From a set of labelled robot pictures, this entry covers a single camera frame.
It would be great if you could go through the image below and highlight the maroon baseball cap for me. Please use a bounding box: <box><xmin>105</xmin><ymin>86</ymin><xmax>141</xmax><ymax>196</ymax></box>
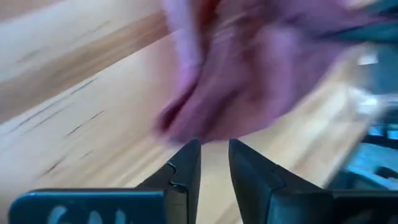
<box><xmin>154</xmin><ymin>0</ymin><xmax>380</xmax><ymax>146</ymax></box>

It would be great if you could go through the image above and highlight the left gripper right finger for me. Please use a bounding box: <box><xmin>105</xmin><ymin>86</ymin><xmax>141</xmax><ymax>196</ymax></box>
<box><xmin>228</xmin><ymin>139</ymin><xmax>333</xmax><ymax>224</ymax></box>

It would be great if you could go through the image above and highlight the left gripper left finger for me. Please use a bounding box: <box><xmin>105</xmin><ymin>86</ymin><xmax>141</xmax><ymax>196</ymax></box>
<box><xmin>136</xmin><ymin>138</ymin><xmax>201</xmax><ymax>224</ymax></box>

